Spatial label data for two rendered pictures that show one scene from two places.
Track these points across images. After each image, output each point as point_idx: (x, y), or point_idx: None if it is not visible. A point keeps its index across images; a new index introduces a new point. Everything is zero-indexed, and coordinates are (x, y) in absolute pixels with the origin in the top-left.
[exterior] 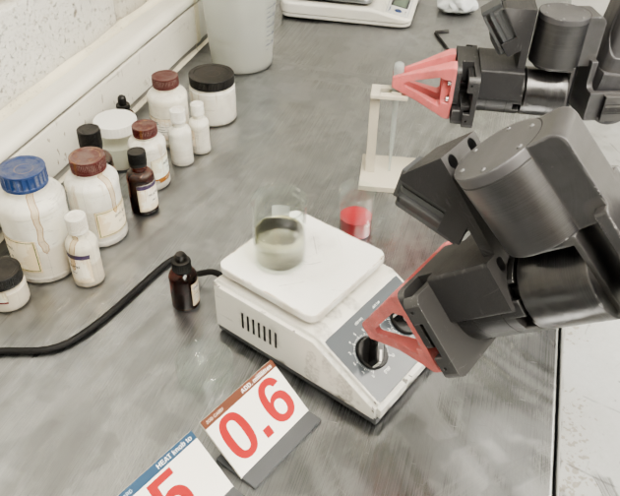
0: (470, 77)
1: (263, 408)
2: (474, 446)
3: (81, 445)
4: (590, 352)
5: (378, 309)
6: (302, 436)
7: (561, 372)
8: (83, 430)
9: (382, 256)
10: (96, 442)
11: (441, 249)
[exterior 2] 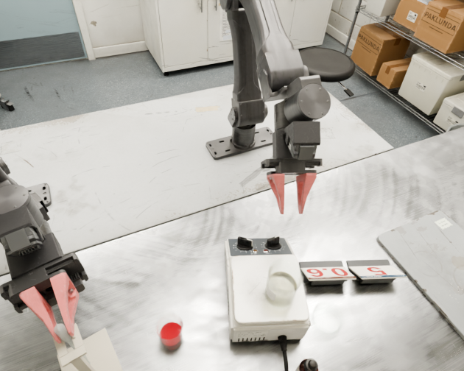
0: (74, 258)
1: (322, 272)
2: (261, 216)
3: (397, 333)
4: (185, 205)
5: (308, 194)
6: (311, 261)
7: (204, 208)
8: (394, 339)
9: (235, 256)
10: (389, 328)
11: (283, 172)
